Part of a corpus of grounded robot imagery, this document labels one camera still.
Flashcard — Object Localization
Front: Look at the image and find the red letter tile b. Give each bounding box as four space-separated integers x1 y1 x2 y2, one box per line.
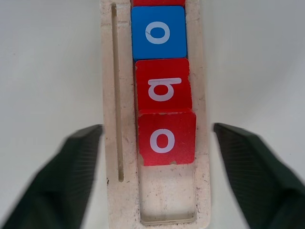
134 58 193 113

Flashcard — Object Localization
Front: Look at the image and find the wooden letter tray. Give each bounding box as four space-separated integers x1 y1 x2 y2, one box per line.
99 0 212 227

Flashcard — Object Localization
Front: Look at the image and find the blue letter tile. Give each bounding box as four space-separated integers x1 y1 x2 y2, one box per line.
131 5 188 62

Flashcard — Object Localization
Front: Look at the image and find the red letter tile o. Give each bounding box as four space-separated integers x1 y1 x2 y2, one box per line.
137 108 197 167

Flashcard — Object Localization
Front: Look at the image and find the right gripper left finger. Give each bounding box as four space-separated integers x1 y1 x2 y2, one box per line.
0 124 104 229

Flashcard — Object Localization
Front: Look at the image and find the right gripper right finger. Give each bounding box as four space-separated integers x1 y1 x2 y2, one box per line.
213 122 305 229

